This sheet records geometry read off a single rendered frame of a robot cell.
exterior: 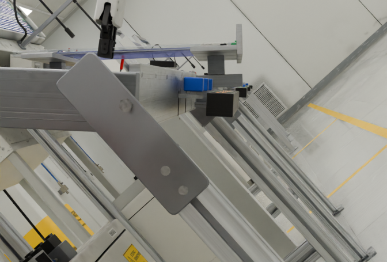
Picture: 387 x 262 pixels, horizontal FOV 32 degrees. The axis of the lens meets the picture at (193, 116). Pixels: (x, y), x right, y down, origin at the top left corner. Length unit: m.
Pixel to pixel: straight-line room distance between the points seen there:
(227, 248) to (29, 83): 0.26
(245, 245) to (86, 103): 0.20
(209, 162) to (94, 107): 0.96
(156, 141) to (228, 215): 0.10
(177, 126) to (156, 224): 0.67
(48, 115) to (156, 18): 8.21
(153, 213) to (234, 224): 1.55
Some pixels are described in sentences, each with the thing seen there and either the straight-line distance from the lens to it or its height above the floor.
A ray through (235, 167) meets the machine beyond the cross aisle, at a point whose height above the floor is 0.22.
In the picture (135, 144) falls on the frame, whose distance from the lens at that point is 0.63.
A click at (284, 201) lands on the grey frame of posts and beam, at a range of 1.39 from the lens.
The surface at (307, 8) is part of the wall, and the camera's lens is 8.83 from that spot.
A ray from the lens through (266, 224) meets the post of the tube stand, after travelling 1.59.
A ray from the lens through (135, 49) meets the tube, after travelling 1.50.
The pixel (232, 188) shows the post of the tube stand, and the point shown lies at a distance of 1.58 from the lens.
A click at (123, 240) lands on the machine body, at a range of 1.34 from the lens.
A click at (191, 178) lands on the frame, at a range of 0.62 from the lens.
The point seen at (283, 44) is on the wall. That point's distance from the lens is 8.77.
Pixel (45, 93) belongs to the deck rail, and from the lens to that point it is 0.69.
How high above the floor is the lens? 0.63
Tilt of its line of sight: 1 degrees up
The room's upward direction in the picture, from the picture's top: 42 degrees counter-clockwise
